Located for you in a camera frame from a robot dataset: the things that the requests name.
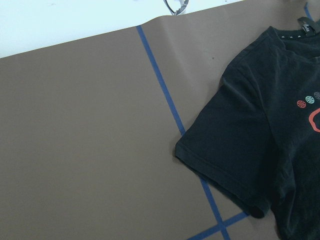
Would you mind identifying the long blue tape line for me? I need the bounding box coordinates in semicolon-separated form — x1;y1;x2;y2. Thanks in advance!
188;212;249;240

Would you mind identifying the crossing blue tape line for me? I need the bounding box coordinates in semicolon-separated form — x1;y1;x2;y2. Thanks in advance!
135;25;231;240

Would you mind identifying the brown paper table cover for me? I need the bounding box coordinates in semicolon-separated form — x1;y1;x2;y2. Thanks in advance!
0;0;320;240

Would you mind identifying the black printed t-shirt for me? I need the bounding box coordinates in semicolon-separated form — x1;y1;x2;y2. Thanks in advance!
174;17;320;240

